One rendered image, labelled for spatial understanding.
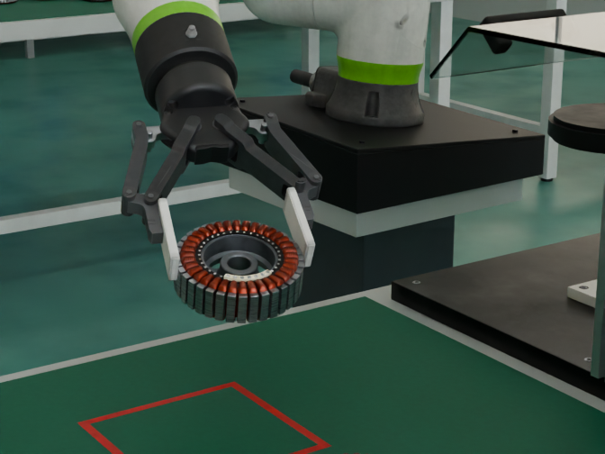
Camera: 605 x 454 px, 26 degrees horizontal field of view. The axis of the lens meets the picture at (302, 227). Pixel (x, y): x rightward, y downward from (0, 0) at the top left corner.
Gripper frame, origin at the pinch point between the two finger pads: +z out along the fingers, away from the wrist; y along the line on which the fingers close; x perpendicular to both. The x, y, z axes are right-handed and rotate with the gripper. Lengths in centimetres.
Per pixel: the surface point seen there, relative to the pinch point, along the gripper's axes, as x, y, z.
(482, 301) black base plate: -18.7, -29.7, -5.1
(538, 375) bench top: -12.9, -29.1, 8.7
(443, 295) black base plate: -20.1, -26.4, -7.4
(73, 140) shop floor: -300, -34, -319
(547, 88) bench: -211, -190, -238
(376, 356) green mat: -17.1, -15.6, 1.4
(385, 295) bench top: -25.8, -22.6, -12.5
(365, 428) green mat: -9.3, -9.3, 14.1
